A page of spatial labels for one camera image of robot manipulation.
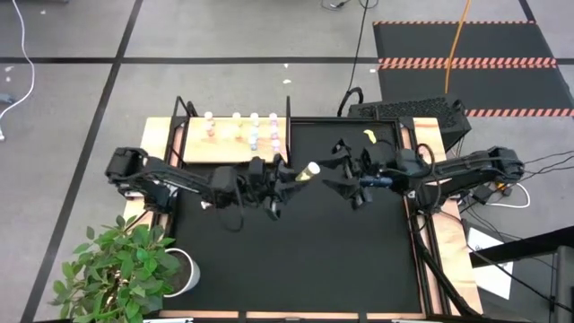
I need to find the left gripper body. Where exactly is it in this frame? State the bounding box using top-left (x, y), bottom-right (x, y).
top-left (244, 153), bottom-right (289, 223)

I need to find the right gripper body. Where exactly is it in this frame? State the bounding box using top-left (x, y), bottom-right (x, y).
top-left (334, 137), bottom-right (405, 211)

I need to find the black conduit loop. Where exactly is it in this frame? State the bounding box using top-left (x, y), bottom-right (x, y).
top-left (336, 86), bottom-right (365, 118)

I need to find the black perforated computer case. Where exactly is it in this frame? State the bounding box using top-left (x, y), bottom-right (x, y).
top-left (347, 95), bottom-right (473, 152)

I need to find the black table mat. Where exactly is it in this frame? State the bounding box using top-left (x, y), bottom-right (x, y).
top-left (173, 120), bottom-right (423, 314)

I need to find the white plant pot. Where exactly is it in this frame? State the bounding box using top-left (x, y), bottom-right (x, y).
top-left (163, 247), bottom-right (202, 299)

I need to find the black power adapter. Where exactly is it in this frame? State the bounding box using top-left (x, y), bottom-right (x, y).
top-left (473, 184), bottom-right (495, 206)

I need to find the black orange-striped floor mat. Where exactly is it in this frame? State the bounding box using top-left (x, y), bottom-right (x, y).
top-left (372, 20), bottom-right (574, 118)

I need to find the white paper sheet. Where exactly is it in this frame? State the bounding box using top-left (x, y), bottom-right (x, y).
top-left (465, 226), bottom-right (516, 301)

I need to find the green leafy plant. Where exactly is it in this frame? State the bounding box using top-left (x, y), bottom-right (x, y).
top-left (48, 214), bottom-right (183, 323)

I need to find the black desk edge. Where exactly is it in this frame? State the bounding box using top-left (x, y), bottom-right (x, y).
top-left (468, 225), bottom-right (574, 269)

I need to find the wooden shelf black frame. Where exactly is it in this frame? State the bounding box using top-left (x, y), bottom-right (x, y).
top-left (163, 94), bottom-right (292, 168)

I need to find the black hanging cable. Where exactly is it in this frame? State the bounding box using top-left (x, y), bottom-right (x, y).
top-left (347, 0), bottom-right (371, 91)

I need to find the white power cable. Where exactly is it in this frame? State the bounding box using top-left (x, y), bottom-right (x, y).
top-left (486, 182), bottom-right (532, 210)

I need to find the yellow-orange hanging cable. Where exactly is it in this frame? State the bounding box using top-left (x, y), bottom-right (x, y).
top-left (443, 0), bottom-right (472, 95)

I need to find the white floor cable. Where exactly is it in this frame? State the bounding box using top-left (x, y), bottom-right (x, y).
top-left (0, 0), bottom-right (36, 141)

